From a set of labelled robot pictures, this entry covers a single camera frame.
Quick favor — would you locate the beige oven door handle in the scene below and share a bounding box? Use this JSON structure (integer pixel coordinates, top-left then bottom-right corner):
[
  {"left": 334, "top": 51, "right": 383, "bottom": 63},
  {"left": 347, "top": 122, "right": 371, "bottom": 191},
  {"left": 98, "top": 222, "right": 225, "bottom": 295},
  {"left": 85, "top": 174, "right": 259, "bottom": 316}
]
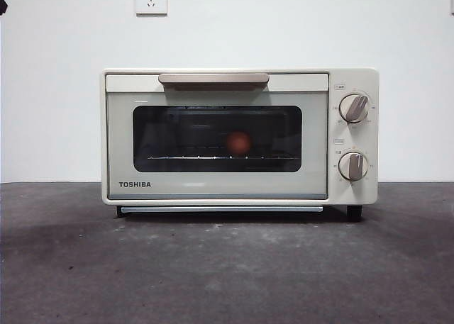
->
[{"left": 158, "top": 73, "right": 270, "bottom": 91}]

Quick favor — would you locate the brown egg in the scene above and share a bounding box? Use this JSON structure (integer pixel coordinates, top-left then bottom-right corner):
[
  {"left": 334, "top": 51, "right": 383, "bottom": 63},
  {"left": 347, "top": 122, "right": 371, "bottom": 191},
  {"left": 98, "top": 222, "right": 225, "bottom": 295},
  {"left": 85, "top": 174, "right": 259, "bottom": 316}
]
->
[{"left": 226, "top": 130, "right": 252, "bottom": 155}]

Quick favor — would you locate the oven door with glass window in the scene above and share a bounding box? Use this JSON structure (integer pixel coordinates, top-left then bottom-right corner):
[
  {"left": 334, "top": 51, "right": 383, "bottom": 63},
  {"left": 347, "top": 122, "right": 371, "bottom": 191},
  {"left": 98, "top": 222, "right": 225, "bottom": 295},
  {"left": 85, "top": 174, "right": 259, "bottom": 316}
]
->
[{"left": 105, "top": 72, "right": 329, "bottom": 200}]

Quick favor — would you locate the cream oven knob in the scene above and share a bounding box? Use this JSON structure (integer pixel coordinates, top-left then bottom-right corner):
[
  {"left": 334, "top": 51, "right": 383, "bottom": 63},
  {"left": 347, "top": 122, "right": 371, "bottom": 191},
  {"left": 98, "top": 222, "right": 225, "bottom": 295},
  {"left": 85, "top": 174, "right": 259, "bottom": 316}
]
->
[
  {"left": 338, "top": 94, "right": 370, "bottom": 123},
  {"left": 337, "top": 151, "right": 369, "bottom": 182}
]

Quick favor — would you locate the cream Toshiba toaster oven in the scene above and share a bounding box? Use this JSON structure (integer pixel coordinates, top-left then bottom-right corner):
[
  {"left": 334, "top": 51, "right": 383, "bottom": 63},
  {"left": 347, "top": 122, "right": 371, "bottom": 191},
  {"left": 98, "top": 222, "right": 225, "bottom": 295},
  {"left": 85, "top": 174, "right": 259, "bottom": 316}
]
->
[{"left": 100, "top": 67, "right": 380, "bottom": 208}]

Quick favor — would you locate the silver crumb tray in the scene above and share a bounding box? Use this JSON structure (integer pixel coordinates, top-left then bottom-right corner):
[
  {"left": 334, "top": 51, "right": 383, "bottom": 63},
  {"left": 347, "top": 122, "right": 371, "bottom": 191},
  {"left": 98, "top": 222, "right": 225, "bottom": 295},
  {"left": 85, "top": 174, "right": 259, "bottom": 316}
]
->
[{"left": 120, "top": 206, "right": 324, "bottom": 213}]

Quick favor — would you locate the metal wire oven rack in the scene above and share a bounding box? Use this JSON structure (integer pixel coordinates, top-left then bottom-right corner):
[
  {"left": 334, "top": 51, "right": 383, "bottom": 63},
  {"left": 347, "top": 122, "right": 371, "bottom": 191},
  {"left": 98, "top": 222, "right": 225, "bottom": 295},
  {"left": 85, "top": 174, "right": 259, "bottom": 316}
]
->
[{"left": 148, "top": 155, "right": 296, "bottom": 161}]

